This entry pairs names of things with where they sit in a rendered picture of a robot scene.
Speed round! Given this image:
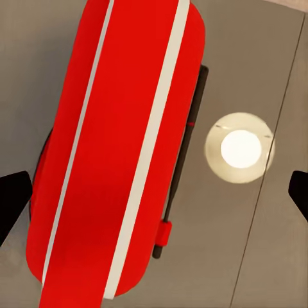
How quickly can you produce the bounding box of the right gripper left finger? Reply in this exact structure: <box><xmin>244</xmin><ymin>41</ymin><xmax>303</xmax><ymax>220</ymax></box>
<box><xmin>0</xmin><ymin>171</ymin><xmax>33</xmax><ymax>247</ymax></box>

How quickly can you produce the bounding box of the radio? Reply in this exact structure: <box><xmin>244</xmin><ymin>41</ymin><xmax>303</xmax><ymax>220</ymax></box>
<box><xmin>26</xmin><ymin>0</ymin><xmax>209</xmax><ymax>308</ymax></box>

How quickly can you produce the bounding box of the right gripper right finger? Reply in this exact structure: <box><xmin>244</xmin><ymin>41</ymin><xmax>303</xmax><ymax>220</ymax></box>
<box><xmin>288</xmin><ymin>170</ymin><xmax>308</xmax><ymax>221</ymax></box>

